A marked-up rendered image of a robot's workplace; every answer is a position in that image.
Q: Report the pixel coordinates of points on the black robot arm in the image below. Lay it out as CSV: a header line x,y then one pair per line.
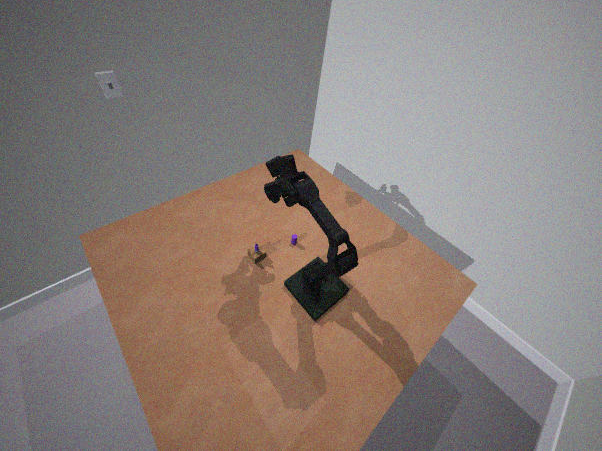
x,y
306,194

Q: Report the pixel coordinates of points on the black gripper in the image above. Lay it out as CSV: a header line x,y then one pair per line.
x,y
274,171

